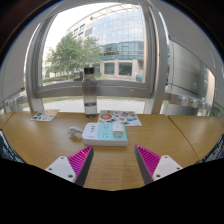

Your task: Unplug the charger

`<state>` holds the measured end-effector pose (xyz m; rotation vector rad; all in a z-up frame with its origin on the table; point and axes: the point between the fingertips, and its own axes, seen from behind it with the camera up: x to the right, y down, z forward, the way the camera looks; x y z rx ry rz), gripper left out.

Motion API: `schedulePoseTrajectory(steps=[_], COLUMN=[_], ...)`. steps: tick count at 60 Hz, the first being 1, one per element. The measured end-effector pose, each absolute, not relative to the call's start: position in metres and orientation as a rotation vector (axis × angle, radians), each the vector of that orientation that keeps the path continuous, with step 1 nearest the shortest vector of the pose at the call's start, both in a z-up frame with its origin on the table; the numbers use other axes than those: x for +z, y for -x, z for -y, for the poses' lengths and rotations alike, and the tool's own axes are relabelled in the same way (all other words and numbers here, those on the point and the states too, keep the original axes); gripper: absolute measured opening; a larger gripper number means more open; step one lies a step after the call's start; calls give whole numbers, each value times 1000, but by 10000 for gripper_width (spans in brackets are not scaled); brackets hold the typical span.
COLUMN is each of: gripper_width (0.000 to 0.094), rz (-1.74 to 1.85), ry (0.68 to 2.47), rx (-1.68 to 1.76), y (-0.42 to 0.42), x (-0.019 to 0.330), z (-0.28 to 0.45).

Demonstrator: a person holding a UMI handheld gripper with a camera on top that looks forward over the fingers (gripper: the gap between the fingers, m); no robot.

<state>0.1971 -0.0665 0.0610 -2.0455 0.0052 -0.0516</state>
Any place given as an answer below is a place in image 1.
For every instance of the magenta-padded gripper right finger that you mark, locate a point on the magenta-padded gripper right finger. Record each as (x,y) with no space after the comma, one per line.
(164,166)

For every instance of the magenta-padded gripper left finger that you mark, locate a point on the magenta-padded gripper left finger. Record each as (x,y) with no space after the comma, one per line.
(63,167)

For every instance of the large colourful sticker sheet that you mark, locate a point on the large colourful sticker sheet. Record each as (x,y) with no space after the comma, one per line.
(118,118)

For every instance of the dark chair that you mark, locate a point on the dark chair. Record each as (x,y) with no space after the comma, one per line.
(8,150)
(215,150)

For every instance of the grey window frame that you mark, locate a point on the grey window frame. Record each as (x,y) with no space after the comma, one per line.
(116,90)

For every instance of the white and teal power strip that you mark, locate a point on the white and teal power strip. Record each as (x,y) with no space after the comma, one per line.
(100,136)

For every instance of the white power strip plug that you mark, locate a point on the white power strip plug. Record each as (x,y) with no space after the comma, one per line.
(74,131)

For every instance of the small colourful sticker sheet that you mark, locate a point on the small colourful sticker sheet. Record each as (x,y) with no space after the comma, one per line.
(45,115)

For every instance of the white rail with round knobs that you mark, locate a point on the white rail with round knobs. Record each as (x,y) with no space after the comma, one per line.
(13,100)
(186,101)

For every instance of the green tree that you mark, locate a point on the green tree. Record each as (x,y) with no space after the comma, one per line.
(68,53)

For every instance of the clear bottle with black cap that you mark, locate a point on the clear bottle with black cap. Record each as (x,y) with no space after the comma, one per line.
(89,93)

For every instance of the glass office building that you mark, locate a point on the glass office building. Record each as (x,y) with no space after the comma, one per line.
(116,36)

